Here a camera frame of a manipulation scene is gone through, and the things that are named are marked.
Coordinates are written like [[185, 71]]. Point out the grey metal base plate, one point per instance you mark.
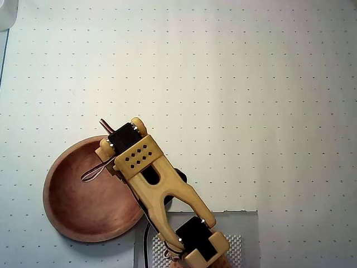
[[248, 229]]

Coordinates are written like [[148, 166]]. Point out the brown wooden bowl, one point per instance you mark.
[[83, 209]]

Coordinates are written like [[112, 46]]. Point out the white mesh anti-slip pad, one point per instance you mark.
[[235, 251]]

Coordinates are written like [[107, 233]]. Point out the white rounded object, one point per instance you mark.
[[5, 14]]

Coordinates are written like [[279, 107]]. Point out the white dotted mat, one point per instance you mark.
[[223, 83]]

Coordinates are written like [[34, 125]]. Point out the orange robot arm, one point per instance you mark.
[[156, 195]]

